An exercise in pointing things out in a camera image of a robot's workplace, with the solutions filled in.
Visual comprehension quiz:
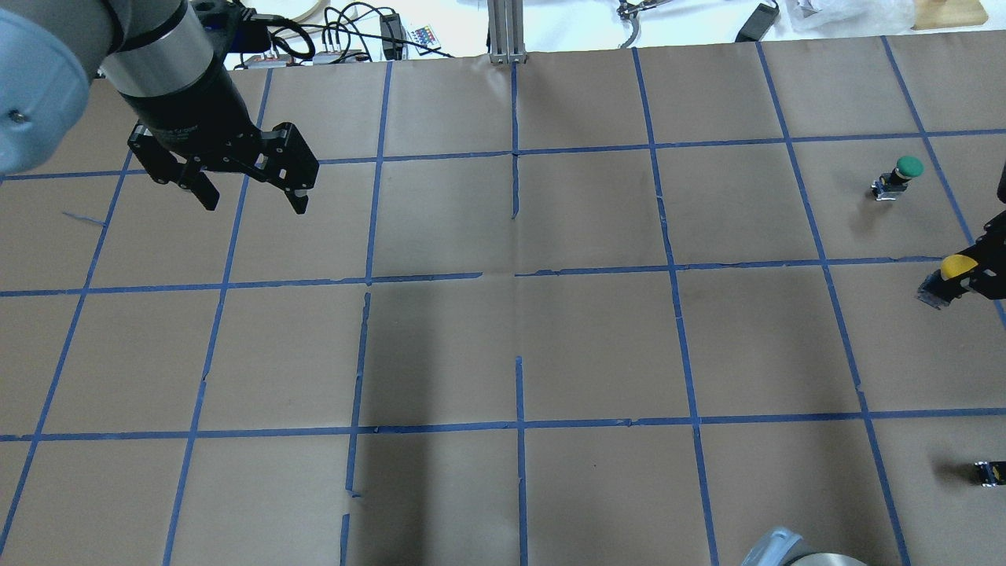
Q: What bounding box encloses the remote control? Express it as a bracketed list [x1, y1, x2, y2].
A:
[407, 25, 441, 50]

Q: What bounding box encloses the clear plastic bag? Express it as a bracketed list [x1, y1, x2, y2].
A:
[783, 1, 916, 36]

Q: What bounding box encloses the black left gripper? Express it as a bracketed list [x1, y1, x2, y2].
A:
[128, 122, 320, 215]

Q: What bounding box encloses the wooden cutting board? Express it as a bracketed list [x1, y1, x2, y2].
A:
[910, 0, 990, 31]

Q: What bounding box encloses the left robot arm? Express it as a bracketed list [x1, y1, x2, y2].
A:
[1, 1, 319, 215]

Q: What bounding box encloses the green push button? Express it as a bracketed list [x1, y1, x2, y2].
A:
[871, 156, 926, 203]

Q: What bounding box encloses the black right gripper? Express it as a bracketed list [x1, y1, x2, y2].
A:
[942, 211, 1005, 300]

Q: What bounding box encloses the black power adapter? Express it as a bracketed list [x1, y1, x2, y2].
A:
[734, 1, 780, 43]

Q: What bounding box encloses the aluminium frame post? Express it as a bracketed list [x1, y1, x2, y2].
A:
[487, 0, 527, 65]

